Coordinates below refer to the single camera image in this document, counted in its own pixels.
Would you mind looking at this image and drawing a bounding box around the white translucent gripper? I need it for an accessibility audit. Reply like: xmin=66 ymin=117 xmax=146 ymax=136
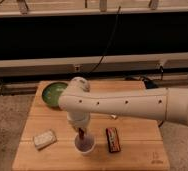
xmin=67 ymin=113 xmax=90 ymax=132

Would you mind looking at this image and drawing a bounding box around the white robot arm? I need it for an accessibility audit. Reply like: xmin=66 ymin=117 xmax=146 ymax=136
xmin=58 ymin=77 xmax=188 ymax=129

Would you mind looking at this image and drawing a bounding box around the dark candy bar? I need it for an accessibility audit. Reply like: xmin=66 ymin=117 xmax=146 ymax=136
xmin=106 ymin=127 xmax=121 ymax=153

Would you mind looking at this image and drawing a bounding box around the white sponge block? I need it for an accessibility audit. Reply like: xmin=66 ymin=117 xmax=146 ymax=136
xmin=33 ymin=130 xmax=57 ymax=150

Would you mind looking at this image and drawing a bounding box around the green bowl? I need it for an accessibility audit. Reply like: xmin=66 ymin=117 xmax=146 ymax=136
xmin=42 ymin=82 xmax=68 ymax=107

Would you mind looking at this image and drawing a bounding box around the wooden cutting board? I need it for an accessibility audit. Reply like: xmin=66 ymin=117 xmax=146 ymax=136
xmin=12 ymin=81 xmax=170 ymax=171

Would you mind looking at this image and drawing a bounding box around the black hanging cable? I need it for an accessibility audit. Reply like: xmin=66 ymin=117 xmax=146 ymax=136
xmin=88 ymin=5 xmax=123 ymax=74

